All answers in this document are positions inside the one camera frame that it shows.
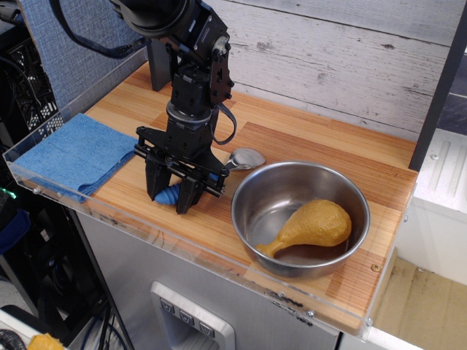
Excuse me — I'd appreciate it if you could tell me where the blue handled metal spoon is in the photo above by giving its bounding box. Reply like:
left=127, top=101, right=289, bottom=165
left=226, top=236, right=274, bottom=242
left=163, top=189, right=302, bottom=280
left=154, top=147, right=266, bottom=205

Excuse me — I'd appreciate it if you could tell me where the dark grey post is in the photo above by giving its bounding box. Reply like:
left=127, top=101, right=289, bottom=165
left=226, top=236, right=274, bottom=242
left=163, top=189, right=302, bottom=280
left=409, top=1, right=466, bottom=171
left=147, top=40, right=171, bottom=91

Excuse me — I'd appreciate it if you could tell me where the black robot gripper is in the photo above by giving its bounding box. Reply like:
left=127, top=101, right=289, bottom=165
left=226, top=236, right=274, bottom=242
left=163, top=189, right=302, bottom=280
left=134, top=107, right=228, bottom=214

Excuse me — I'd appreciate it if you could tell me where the yellow object bottom left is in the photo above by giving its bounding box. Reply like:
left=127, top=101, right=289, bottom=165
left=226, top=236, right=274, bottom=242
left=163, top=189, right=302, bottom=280
left=27, top=334, right=65, bottom=350

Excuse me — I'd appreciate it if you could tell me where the silver toy fridge cabinet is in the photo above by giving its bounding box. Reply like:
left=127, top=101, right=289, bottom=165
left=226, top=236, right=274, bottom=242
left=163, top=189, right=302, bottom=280
left=78, top=214, right=340, bottom=349

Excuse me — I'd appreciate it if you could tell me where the stainless steel bowl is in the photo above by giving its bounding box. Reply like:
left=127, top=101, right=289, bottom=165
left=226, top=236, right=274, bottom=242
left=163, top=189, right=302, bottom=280
left=231, top=161, right=371, bottom=279

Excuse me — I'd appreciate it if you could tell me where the blue folded cloth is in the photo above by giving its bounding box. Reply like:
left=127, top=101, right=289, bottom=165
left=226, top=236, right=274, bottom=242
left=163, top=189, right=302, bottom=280
left=13, top=114, right=137, bottom=203

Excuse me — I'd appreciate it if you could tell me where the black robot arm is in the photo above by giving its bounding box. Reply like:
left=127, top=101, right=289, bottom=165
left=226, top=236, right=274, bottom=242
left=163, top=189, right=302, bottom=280
left=113, top=1, right=236, bottom=214

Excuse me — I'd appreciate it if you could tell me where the blue fabric partition panel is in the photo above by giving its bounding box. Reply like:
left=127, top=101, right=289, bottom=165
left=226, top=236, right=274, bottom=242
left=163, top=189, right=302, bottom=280
left=18, top=1, right=147, bottom=109

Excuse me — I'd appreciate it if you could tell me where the dark grey left post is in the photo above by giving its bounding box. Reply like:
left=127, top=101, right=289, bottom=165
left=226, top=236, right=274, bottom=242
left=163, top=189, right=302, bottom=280
left=147, top=40, right=171, bottom=91

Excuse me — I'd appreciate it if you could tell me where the toy chicken drumstick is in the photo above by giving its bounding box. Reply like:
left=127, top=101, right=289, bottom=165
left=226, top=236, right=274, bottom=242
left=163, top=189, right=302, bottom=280
left=255, top=199, right=352, bottom=258

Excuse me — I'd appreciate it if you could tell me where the black plastic crate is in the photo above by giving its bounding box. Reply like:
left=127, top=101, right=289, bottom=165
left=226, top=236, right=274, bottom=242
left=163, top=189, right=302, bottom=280
left=1, top=38, right=58, bottom=131

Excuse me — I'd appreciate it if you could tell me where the dark grey right post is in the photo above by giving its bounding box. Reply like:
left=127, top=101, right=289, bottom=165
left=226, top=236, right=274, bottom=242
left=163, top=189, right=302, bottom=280
left=409, top=1, right=466, bottom=171

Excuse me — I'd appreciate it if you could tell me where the white toy sink unit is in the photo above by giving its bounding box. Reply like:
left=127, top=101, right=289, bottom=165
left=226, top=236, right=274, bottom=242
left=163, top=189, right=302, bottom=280
left=395, top=129, right=466, bottom=284

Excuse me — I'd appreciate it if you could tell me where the clear acrylic table guard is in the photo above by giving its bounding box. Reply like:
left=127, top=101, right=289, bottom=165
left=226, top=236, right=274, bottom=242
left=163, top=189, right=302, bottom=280
left=5, top=102, right=417, bottom=336

